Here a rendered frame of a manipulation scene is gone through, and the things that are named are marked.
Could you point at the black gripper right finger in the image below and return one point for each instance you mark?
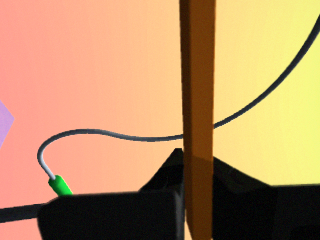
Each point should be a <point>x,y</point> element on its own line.
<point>247,208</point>

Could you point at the orange bar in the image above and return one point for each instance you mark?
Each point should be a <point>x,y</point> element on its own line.
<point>197,21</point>

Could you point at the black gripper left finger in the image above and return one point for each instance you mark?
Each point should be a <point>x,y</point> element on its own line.
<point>154,212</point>

